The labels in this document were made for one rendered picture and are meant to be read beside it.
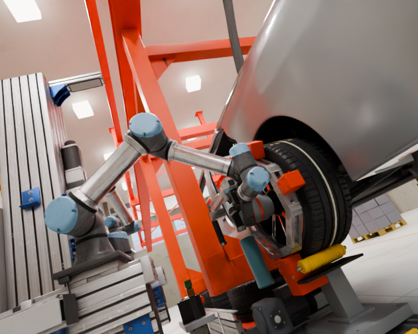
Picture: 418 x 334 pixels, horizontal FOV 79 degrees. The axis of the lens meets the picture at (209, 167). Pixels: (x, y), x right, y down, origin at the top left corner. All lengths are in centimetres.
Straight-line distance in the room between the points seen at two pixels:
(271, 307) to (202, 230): 59
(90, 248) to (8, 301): 43
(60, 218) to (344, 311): 126
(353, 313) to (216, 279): 72
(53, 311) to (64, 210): 29
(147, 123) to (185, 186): 89
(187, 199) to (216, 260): 44
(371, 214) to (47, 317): 748
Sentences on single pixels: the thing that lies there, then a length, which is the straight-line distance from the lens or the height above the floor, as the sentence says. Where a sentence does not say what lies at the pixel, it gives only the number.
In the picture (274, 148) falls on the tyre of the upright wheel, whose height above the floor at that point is 105.
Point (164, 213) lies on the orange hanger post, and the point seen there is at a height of 167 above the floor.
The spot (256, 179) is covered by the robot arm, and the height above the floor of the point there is 84.
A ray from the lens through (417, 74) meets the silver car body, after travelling 99.
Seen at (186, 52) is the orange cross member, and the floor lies 261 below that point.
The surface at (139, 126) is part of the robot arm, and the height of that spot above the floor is 120.
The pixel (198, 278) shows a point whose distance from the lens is 363.
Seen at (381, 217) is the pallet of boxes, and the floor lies 40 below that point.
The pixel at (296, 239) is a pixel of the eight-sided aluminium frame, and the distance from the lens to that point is 130.
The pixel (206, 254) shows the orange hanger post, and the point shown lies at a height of 76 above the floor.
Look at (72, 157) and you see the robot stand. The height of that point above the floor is 145.
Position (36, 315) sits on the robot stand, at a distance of 96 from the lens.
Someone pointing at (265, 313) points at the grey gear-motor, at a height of 36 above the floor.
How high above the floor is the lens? 61
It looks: 23 degrees up
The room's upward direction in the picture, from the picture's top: 23 degrees counter-clockwise
